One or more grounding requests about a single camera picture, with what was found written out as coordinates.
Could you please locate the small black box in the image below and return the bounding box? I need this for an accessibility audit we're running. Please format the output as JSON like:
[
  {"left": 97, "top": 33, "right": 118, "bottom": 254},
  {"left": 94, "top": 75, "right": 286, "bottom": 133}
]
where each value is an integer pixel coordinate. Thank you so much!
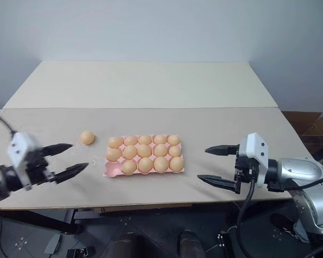
[{"left": 216, "top": 232, "right": 229, "bottom": 258}]

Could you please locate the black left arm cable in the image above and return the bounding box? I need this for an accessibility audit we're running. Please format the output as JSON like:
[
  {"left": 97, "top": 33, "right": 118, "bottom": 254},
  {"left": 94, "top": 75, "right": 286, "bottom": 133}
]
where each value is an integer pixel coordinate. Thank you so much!
[{"left": 0, "top": 108, "right": 17, "bottom": 135}]

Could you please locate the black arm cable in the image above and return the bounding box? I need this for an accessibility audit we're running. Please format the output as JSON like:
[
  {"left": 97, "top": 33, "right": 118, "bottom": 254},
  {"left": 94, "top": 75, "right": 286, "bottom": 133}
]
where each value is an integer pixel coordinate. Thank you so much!
[
  {"left": 236, "top": 178, "right": 259, "bottom": 258},
  {"left": 0, "top": 108, "right": 17, "bottom": 135}
]

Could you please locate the pink plastic egg carton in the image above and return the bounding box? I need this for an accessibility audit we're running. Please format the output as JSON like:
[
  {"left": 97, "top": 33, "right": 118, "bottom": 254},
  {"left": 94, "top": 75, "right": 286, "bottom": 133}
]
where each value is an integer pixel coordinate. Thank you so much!
[{"left": 101, "top": 134, "right": 185, "bottom": 178}]

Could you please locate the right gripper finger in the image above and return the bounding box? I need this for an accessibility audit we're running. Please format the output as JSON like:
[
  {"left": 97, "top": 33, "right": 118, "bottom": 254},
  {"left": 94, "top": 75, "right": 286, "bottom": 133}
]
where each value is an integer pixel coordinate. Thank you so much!
[
  {"left": 196, "top": 174, "right": 237, "bottom": 192},
  {"left": 204, "top": 144, "right": 240, "bottom": 157}
]

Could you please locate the dark rounded shape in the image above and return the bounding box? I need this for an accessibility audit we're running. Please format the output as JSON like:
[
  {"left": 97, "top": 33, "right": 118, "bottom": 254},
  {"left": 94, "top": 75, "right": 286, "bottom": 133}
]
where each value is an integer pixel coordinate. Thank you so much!
[
  {"left": 115, "top": 232, "right": 152, "bottom": 258},
  {"left": 178, "top": 229, "right": 203, "bottom": 258}
]

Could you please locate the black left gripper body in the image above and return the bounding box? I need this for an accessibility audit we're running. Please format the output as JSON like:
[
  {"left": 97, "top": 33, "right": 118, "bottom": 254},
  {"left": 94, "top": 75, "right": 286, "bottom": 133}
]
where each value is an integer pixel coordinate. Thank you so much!
[{"left": 24, "top": 147, "right": 57, "bottom": 187}]

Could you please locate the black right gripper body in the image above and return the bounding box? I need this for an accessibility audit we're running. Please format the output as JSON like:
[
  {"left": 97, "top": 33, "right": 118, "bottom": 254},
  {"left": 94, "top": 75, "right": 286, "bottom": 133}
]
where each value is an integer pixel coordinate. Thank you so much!
[{"left": 233, "top": 154, "right": 259, "bottom": 195}]

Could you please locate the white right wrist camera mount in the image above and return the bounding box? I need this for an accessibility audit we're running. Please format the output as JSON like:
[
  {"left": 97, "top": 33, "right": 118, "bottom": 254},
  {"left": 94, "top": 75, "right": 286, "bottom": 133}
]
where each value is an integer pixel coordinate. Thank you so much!
[{"left": 236, "top": 132, "right": 270, "bottom": 188}]

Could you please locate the brown cardboard box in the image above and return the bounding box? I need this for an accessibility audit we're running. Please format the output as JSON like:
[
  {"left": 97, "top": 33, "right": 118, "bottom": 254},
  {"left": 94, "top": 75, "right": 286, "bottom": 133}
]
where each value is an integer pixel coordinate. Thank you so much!
[{"left": 281, "top": 111, "right": 323, "bottom": 162}]

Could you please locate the grey metal bracket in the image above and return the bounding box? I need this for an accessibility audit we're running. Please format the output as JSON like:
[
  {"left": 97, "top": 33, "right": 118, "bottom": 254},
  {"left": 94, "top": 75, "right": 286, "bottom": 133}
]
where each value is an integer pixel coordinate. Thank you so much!
[{"left": 44, "top": 233, "right": 62, "bottom": 255}]

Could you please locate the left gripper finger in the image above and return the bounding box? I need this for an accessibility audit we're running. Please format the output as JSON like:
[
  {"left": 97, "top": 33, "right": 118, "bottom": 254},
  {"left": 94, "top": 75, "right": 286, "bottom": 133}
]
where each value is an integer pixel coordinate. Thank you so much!
[
  {"left": 53, "top": 162, "right": 90, "bottom": 184},
  {"left": 41, "top": 144, "right": 73, "bottom": 157}
]

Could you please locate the black table frame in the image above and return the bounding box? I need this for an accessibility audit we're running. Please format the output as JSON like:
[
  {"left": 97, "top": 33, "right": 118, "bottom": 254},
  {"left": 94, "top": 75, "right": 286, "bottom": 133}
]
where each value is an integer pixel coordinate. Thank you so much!
[{"left": 0, "top": 208, "right": 85, "bottom": 235}]

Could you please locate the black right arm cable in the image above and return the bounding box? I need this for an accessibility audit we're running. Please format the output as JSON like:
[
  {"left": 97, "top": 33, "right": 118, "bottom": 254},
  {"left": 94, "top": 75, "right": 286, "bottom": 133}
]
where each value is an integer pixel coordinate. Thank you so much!
[{"left": 236, "top": 178, "right": 259, "bottom": 258}]

